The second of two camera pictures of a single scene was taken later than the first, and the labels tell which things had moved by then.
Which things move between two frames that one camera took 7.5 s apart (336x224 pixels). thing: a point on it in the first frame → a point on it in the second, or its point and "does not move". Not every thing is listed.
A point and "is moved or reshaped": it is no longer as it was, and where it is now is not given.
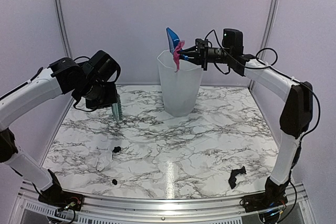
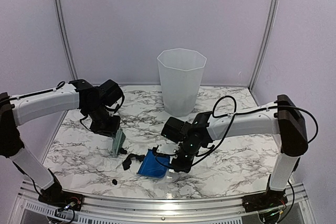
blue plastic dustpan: (174, 39) → (154, 166)
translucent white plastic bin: (180, 88) does not move
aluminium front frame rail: (31, 209) does not move
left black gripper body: (97, 97) → (102, 124)
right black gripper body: (204, 54) → (191, 152)
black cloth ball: (116, 149) → (122, 150)
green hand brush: (116, 108) is moved or reshaped
